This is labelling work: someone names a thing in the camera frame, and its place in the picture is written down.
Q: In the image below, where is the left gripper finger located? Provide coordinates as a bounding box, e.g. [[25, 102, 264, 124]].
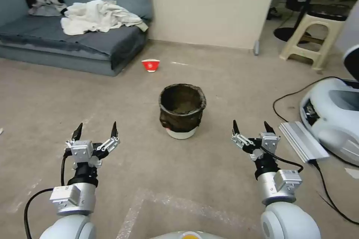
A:
[[97, 121, 120, 153], [66, 123, 83, 148]]

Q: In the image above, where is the white round trash can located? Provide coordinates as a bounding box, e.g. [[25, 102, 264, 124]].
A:
[[165, 125, 199, 140]]

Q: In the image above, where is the black trash bag liner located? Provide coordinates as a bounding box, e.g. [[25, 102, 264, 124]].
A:
[[158, 83, 208, 134]]

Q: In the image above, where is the silver ribbed aluminium ramp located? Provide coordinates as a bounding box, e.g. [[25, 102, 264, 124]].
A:
[[278, 121, 330, 164]]

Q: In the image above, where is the red paper cup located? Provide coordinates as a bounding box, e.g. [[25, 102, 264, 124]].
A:
[[141, 58, 161, 74]]

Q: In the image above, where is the white paper scrap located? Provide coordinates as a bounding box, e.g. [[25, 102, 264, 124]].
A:
[[344, 167, 359, 179]]

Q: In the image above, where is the blue grey sofa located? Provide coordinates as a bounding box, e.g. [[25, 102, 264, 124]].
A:
[[0, 0, 154, 77]]

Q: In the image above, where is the white robot front shell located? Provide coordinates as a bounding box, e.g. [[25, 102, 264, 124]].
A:
[[151, 230, 223, 239]]

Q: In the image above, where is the crumpled white cloth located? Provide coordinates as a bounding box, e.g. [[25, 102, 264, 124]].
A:
[[60, 0, 149, 36]]

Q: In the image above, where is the beige plastic stool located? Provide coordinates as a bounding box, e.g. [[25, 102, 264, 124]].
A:
[[279, 11, 349, 71]]

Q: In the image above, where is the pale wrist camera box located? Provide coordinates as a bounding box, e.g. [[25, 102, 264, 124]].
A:
[[259, 131, 281, 154], [70, 140, 93, 164]]

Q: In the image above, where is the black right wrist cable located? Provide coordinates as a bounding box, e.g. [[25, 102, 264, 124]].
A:
[[260, 145, 304, 174]]

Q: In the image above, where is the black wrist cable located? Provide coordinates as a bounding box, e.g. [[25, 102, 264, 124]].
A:
[[24, 149, 71, 239], [260, 145, 304, 174]]

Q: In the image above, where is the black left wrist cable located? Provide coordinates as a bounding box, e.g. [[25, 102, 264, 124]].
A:
[[24, 149, 71, 239]]

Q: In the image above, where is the black looped floor cable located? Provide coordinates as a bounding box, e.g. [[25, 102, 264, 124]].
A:
[[273, 76, 346, 123]]

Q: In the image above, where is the black round pedestal base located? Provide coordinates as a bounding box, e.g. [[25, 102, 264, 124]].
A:
[[273, 0, 321, 41]]

